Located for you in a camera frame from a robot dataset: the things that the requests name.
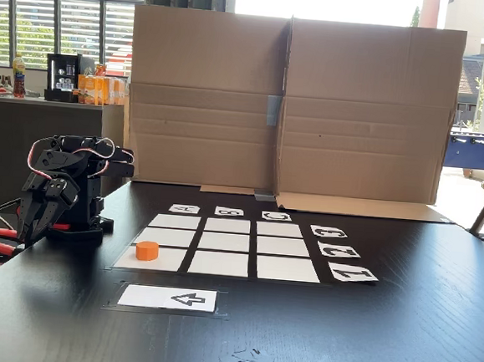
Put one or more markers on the round orange token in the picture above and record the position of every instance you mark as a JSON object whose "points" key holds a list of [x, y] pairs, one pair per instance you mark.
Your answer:
{"points": [[147, 251]]}

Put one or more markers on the white nine-square grid sheet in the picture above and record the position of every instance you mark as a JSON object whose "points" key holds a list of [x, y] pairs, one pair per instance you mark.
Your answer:
{"points": [[224, 246]]}

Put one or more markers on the red black bar clamp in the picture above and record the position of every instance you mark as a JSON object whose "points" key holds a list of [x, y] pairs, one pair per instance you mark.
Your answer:
{"points": [[60, 226]]}

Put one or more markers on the dark counter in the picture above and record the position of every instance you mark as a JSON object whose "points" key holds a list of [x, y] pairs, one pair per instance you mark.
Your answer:
{"points": [[11, 129]]}

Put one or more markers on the orange juice cartons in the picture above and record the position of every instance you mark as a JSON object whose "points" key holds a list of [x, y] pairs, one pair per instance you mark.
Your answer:
{"points": [[100, 90]]}

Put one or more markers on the black glass-front cabinet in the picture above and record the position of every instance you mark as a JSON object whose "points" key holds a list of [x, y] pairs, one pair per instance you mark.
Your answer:
{"points": [[63, 76]]}

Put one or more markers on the yellow-capped drink bottle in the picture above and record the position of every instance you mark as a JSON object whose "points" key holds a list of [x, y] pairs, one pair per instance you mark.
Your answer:
{"points": [[19, 75]]}

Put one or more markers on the paper label letter A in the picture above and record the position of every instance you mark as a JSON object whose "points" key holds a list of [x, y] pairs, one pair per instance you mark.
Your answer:
{"points": [[185, 209]]}

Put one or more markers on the white arrow paper sheet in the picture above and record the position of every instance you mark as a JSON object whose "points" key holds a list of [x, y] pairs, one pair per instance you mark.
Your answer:
{"points": [[153, 296]]}

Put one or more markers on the window with blinds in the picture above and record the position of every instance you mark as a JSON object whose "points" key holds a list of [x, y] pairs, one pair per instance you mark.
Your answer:
{"points": [[37, 14]]}

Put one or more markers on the paper label letter B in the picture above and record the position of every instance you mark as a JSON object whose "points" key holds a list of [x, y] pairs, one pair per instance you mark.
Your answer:
{"points": [[229, 212]]}

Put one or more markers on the brown cardboard screen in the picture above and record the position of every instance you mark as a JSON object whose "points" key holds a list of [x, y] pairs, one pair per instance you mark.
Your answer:
{"points": [[370, 94], [209, 61]]}

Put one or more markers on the grey tape strip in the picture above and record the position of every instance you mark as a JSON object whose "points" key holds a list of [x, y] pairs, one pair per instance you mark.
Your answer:
{"points": [[274, 110], [264, 196]]}

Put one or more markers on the paper label letter C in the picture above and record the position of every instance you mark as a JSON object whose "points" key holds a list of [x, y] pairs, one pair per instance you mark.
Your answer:
{"points": [[277, 216]]}

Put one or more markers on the paper label number 3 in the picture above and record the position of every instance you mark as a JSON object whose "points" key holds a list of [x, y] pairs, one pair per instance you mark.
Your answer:
{"points": [[328, 232]]}

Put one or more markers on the paper label number 2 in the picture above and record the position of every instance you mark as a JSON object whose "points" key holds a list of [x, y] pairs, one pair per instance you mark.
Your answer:
{"points": [[339, 251]]}

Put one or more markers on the paper label number 1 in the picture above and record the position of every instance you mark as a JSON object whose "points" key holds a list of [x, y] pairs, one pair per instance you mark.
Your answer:
{"points": [[352, 273]]}

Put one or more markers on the blue foosball table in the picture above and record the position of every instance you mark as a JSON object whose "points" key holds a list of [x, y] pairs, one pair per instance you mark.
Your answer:
{"points": [[479, 153]]}

